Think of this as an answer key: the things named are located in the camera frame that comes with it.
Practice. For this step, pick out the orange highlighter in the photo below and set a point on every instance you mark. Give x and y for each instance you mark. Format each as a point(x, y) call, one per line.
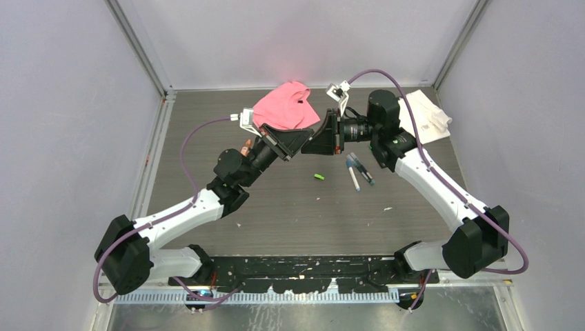
point(246, 148)

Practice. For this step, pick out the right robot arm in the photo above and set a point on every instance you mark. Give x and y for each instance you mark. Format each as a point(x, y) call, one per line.
point(477, 232)

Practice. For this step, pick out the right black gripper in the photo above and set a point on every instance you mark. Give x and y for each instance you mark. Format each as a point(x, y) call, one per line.
point(326, 141)

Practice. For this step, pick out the pink cloth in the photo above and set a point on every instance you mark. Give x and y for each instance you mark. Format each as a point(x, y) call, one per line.
point(286, 108)

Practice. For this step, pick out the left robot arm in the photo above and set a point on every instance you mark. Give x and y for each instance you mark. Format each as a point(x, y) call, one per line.
point(132, 252)

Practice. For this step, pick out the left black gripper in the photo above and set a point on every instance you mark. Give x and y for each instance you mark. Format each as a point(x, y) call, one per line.
point(285, 143)

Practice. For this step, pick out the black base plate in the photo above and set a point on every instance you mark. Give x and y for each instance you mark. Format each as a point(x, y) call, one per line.
point(306, 274)

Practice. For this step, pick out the white blue marker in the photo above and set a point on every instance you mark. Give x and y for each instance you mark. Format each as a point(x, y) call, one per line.
point(352, 175)

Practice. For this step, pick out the green gel pen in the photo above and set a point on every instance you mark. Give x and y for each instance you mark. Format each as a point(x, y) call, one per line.
point(371, 182)

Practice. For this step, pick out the white cloth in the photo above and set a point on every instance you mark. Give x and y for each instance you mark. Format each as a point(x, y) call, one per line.
point(431, 121)

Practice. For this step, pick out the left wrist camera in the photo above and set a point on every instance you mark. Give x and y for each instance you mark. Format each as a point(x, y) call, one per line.
point(245, 121)

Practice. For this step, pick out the black pen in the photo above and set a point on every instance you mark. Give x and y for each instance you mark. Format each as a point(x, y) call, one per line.
point(360, 166)

